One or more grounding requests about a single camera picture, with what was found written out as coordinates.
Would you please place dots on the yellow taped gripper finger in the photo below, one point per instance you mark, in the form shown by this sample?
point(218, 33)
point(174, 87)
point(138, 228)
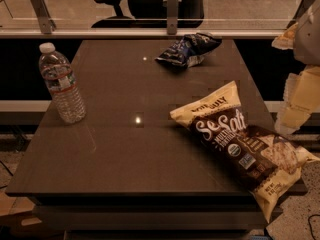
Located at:
point(301, 98)

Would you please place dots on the blue chip bag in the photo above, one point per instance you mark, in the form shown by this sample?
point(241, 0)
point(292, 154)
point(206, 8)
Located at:
point(190, 50)

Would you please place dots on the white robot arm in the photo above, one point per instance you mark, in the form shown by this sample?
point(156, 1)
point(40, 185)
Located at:
point(303, 38)

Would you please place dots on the yellow brown tortilla chip bag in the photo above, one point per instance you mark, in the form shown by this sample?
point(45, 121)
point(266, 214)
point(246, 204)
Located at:
point(266, 163)

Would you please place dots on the clear plastic water bottle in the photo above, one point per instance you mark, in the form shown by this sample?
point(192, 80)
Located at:
point(61, 83)

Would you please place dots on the black office chair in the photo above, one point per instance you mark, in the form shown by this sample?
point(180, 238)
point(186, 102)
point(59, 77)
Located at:
point(151, 14)

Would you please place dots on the glass partition panel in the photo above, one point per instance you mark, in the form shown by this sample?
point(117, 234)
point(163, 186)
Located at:
point(218, 14)

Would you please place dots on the right metal partition bracket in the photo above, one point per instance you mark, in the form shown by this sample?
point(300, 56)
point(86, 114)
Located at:
point(305, 7)

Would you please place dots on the metal partition bracket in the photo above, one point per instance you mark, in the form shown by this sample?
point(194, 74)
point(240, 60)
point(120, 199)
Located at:
point(305, 7)
point(45, 21)
point(172, 16)

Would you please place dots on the middle metal partition bracket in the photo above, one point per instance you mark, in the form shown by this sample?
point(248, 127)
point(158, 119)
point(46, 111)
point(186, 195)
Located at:
point(172, 16)

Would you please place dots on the left metal partition bracket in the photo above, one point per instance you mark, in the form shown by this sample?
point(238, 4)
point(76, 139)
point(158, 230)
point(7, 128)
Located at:
point(45, 21)

